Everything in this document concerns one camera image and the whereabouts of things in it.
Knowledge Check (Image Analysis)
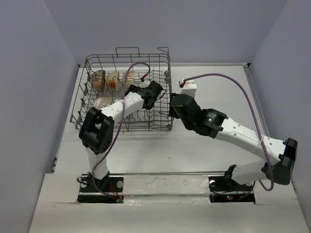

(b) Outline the white bowl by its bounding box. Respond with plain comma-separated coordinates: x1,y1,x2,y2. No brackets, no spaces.
105,71,120,91
121,70,135,90

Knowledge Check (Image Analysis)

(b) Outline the patterned grey bowl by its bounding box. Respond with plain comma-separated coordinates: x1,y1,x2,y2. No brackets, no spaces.
93,97,112,109

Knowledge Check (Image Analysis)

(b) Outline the brown glazed bowl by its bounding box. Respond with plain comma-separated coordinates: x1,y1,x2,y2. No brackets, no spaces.
90,69,105,92

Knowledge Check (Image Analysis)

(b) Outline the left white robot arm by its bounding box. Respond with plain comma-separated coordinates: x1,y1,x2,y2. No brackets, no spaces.
79,81,163,195

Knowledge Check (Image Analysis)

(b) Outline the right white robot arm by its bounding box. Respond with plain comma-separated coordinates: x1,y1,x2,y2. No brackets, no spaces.
170,94,298,190

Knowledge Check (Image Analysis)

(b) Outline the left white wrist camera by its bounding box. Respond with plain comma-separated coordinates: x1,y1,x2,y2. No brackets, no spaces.
139,80,151,88

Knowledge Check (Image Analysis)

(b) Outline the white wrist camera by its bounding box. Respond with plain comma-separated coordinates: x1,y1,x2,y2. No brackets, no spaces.
179,79,197,98
139,80,151,88

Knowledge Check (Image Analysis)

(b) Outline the grey wire dish rack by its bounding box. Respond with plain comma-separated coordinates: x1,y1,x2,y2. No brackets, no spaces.
69,47,173,132

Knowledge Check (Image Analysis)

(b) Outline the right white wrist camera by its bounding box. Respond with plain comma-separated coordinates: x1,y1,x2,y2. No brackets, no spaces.
179,79,197,98

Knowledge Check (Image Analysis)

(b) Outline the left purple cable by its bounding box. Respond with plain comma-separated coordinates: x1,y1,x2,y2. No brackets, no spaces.
91,62,152,199

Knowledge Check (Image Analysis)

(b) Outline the purple cable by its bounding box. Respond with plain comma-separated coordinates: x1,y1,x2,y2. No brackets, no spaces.
178,73,275,192
91,62,152,199

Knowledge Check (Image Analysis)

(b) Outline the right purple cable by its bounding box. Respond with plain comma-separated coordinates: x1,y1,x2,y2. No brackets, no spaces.
178,73,275,192

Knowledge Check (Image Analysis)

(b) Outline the metal rail bar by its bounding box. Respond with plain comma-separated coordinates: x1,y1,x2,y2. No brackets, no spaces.
110,171,225,176

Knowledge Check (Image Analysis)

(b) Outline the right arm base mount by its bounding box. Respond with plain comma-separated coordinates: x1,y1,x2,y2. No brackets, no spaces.
208,165,255,203

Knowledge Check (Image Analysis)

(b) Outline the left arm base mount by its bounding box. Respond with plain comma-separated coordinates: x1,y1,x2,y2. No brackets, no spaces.
77,174,124,204

